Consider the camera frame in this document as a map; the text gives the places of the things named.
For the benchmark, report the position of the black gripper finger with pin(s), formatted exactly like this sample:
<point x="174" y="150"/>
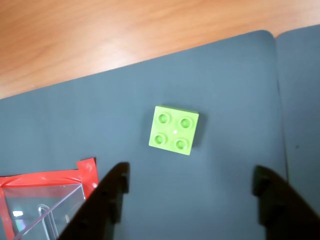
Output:
<point x="287" y="212"/>
<point x="97" y="212"/>

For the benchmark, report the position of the green lego block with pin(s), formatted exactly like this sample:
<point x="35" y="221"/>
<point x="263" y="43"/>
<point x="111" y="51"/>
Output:
<point x="172" y="131"/>

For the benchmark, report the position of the transparent plastic box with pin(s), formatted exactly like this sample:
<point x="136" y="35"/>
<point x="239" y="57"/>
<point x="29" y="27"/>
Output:
<point x="30" y="200"/>

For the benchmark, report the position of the grey mat with taped box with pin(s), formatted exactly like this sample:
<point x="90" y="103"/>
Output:
<point x="225" y="87"/>

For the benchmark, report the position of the red tape strip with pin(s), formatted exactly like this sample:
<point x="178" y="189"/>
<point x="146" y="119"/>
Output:
<point x="37" y="178"/>
<point x="5" y="212"/>
<point x="87" y="172"/>

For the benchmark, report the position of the plain grey mat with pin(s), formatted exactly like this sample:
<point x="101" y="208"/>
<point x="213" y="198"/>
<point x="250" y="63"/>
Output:
<point x="302" y="100"/>

